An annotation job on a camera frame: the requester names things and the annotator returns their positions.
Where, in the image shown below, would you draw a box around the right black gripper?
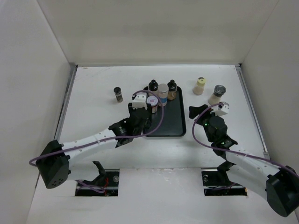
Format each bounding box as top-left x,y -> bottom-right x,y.
189,104 -> 221,142

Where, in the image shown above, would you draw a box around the yellow-lid spice bottle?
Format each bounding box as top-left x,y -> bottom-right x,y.
192,77 -> 206,95

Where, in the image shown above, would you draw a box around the white-lid red-label spice jar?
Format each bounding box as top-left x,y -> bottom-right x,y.
147,95 -> 158,114

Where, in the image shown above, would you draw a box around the grey-lid grinder bottle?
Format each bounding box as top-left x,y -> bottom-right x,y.
208,85 -> 226,105

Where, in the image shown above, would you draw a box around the black-cap bottle brown spice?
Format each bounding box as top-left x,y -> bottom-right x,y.
167,79 -> 177,100

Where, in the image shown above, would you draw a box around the black-cap bottle white powder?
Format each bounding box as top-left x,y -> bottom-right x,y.
148,79 -> 159,96

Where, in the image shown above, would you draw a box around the small dark pepper jar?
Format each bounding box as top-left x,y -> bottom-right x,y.
114,87 -> 123,103

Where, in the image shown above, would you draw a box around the silver-lid jar white beads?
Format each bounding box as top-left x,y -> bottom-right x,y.
158,84 -> 169,107

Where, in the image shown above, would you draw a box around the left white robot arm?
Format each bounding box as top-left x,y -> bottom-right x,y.
36,103 -> 151,189

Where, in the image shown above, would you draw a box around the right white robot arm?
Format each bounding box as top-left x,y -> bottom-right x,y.
189,102 -> 299,217

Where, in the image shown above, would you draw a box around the black rectangular tray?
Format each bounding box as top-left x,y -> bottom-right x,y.
147,86 -> 186,138

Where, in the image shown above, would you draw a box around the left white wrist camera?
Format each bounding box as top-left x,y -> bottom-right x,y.
132,92 -> 148,110

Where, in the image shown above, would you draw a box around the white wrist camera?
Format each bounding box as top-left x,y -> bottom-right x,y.
214,102 -> 229,116
132,92 -> 148,110

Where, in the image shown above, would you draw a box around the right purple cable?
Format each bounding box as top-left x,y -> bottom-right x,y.
192,102 -> 299,178

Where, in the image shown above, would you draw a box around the purple cable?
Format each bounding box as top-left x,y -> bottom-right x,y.
192,102 -> 299,178
29,90 -> 164,167

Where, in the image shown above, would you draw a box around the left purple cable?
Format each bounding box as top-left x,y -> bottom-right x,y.
29,90 -> 164,167

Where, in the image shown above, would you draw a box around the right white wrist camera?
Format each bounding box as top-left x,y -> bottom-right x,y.
214,102 -> 229,116

